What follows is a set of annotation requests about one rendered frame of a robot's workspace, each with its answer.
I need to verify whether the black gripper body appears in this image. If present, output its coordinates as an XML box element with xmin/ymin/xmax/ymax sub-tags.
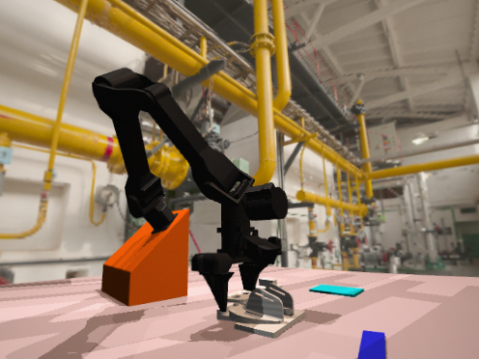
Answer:
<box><xmin>191</xmin><ymin>221</ymin><xmax>257</xmax><ymax>274</ymax></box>

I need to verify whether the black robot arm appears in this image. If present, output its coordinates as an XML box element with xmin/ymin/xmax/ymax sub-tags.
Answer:
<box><xmin>92</xmin><ymin>68</ymin><xmax>289</xmax><ymax>266</ymax></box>

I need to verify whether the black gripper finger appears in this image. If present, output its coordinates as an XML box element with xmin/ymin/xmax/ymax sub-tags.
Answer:
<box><xmin>239</xmin><ymin>263</ymin><xmax>268</xmax><ymax>291</ymax></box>
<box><xmin>199</xmin><ymin>271</ymin><xmax>235</xmax><ymax>313</ymax></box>

